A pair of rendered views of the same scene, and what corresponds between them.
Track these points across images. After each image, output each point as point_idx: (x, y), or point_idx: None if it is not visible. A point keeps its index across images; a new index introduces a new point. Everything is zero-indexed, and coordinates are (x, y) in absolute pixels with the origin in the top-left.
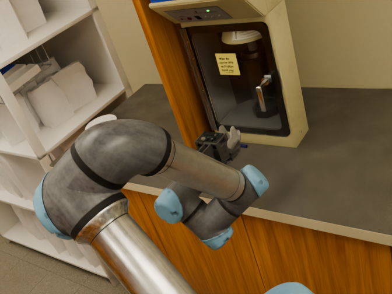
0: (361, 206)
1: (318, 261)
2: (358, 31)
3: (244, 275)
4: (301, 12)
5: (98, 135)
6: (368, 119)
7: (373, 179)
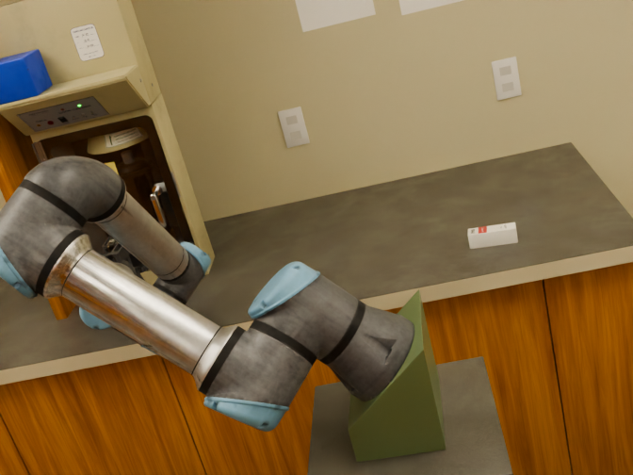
0: None
1: None
2: (241, 141)
3: (176, 472)
4: None
5: (56, 164)
6: (280, 230)
7: None
